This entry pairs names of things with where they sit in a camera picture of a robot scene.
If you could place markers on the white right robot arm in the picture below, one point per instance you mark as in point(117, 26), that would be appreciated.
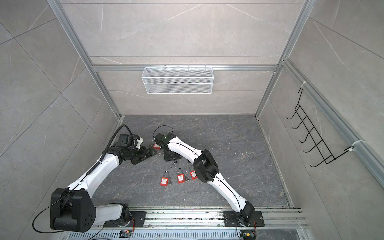
point(243, 212)

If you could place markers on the metal base rail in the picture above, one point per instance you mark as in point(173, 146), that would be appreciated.
point(202, 223)

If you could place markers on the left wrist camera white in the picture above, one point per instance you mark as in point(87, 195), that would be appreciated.
point(138, 141)

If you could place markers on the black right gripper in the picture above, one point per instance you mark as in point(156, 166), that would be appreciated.
point(167, 159)

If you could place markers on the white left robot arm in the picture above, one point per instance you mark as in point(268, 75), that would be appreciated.
point(72, 208)

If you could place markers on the red safety padlock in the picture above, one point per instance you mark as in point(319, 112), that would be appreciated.
point(193, 172)
point(156, 147)
point(165, 179)
point(181, 178)

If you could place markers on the black wire hook rack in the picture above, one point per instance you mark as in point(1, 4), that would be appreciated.
point(314, 136)

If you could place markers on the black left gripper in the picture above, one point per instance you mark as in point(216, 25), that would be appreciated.
point(144, 155)

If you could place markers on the white wire mesh basket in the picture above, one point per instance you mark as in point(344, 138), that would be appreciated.
point(178, 80)

